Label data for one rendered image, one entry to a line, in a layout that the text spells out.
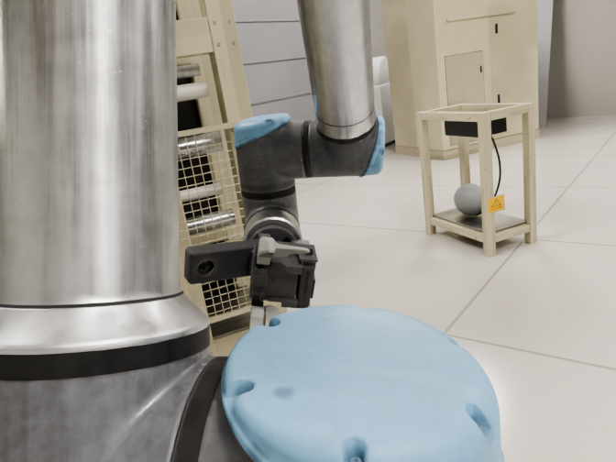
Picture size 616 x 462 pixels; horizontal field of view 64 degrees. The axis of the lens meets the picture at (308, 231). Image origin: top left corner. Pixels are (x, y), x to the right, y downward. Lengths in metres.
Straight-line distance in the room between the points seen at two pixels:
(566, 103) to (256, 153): 7.60
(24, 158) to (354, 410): 0.22
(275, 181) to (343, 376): 0.54
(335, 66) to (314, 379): 0.45
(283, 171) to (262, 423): 0.57
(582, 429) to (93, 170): 1.64
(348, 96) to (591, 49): 7.53
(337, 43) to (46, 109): 0.38
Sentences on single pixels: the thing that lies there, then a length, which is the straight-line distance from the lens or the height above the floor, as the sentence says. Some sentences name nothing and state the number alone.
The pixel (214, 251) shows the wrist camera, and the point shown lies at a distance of 0.65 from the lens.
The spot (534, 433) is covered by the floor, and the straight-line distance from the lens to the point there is 1.74.
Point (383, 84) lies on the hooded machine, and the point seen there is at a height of 0.85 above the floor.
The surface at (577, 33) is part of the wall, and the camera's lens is 8.16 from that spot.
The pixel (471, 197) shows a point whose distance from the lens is 3.14.
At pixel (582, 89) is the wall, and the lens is 8.18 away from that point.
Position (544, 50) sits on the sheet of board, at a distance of 7.72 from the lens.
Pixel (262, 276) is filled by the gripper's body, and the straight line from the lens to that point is 0.63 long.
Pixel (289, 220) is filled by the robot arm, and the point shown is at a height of 0.91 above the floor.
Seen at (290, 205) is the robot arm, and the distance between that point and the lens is 0.80.
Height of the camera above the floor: 1.11
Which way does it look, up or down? 17 degrees down
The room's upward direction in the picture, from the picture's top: 9 degrees counter-clockwise
